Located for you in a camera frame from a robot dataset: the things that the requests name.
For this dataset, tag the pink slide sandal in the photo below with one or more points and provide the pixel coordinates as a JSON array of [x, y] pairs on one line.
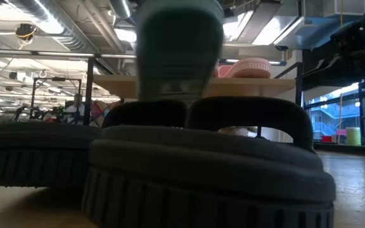
[[216, 71], [249, 68]]

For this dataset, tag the black slide sandal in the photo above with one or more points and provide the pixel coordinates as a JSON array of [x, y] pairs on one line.
[[36, 145], [201, 171]]

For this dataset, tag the green slide sandal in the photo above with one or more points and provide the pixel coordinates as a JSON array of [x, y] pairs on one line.
[[179, 47]]

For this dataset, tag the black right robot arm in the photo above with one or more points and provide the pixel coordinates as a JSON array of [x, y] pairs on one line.
[[360, 54]]

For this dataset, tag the colourful patterned quilt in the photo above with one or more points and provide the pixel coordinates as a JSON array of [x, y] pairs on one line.
[[100, 114]]

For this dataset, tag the person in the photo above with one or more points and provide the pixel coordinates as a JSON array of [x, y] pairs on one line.
[[74, 111]]

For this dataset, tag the red box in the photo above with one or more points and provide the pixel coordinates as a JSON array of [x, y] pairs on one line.
[[326, 139]]

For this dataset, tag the yellow-green cylinder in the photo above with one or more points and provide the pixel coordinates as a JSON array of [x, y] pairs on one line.
[[353, 136]]

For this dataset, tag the black ceiling lamp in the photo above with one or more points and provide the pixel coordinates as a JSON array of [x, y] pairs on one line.
[[25, 31]]

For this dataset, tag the wooden shelf with black frame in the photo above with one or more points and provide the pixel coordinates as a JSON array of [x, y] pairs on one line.
[[258, 87]]

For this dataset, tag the silver round ceiling duct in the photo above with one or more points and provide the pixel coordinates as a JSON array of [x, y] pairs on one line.
[[120, 8]]

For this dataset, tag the black background frame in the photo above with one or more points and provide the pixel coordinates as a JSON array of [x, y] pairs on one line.
[[57, 79]]

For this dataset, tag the long ceiling light rail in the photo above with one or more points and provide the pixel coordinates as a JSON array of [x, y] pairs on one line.
[[59, 54]]

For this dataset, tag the large spiral ceiling duct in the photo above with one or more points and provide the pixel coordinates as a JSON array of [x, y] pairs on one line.
[[59, 28]]

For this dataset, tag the black metal table frame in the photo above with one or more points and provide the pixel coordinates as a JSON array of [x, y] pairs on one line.
[[350, 149]]

